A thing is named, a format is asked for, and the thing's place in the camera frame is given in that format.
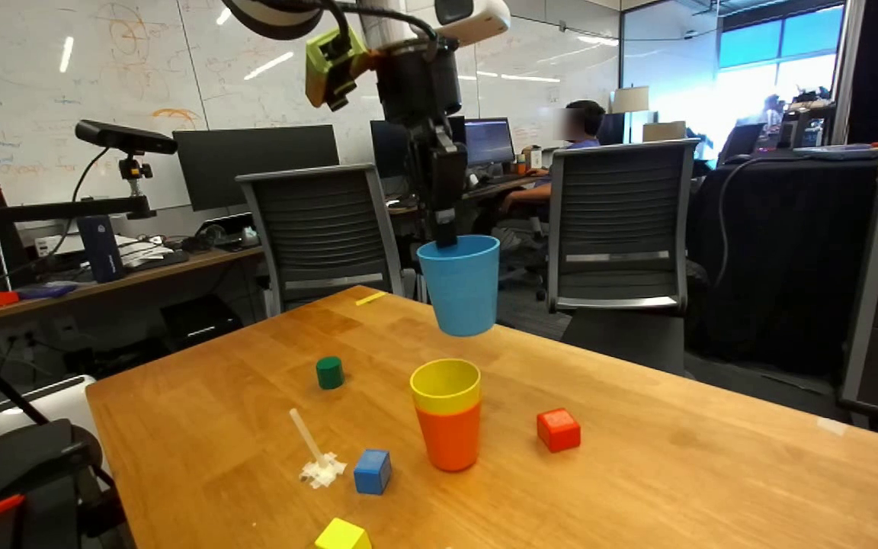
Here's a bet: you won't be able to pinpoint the yellow cube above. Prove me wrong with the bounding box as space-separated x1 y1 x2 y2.
311 515 375 549

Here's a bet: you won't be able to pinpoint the white plastic connector toy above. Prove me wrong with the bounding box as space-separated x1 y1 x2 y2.
287 405 350 490

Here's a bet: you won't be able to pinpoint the blue plastic cup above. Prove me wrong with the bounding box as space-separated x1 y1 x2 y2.
416 231 502 341

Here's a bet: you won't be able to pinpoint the white rounded panel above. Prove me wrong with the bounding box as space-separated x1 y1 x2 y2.
0 372 98 463

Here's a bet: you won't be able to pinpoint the green cylinder block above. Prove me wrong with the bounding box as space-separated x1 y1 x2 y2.
315 355 347 394

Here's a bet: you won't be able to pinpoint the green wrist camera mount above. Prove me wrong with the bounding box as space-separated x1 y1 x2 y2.
301 25 373 114

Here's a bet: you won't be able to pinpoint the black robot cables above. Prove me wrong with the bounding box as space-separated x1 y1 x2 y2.
316 0 439 63

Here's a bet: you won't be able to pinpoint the blue box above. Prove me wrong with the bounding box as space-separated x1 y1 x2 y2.
78 215 127 288

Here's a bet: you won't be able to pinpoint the large black monitor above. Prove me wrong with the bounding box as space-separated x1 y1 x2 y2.
170 122 342 215

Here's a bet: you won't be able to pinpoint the black clamp orange handle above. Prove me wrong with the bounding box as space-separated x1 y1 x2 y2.
0 418 116 549

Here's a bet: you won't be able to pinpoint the black desk monitor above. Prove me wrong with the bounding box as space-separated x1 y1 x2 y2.
368 117 413 184

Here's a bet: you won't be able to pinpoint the blue cube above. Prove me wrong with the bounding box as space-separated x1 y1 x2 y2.
350 448 397 498

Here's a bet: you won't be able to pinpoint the black stereo camera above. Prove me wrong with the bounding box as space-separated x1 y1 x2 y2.
74 117 180 160

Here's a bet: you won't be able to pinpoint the orange plastic cup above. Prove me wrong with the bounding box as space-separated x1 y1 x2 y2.
416 399 485 477

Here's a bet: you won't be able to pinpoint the red cube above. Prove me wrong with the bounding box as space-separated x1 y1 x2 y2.
535 405 587 454

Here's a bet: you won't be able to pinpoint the bright window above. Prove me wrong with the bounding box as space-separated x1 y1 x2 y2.
717 0 847 132

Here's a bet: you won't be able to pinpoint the black tripod ball head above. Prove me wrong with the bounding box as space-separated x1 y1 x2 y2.
116 151 157 190

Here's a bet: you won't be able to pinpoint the white table lamp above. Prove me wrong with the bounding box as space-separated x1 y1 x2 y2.
610 84 655 146

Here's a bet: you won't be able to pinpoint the seated person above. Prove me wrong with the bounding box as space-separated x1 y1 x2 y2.
502 97 612 220

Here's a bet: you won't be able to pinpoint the yellow plastic cup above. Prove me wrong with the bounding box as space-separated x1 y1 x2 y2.
406 355 485 418

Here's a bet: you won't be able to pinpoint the black draped partition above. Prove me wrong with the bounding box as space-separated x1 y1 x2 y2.
689 155 878 381

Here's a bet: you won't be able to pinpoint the wooden edged back desk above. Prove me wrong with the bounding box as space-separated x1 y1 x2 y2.
0 243 266 333

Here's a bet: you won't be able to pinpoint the grey mesh office chair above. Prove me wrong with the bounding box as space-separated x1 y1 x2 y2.
236 161 410 319
542 137 705 374

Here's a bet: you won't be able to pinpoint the black rail frame red clamp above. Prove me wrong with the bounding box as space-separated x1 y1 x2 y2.
0 177 157 294

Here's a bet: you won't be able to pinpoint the small blue-screen monitor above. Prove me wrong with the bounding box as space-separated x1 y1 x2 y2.
464 117 519 171

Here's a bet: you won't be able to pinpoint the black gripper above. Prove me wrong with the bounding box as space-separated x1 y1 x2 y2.
375 36 470 249

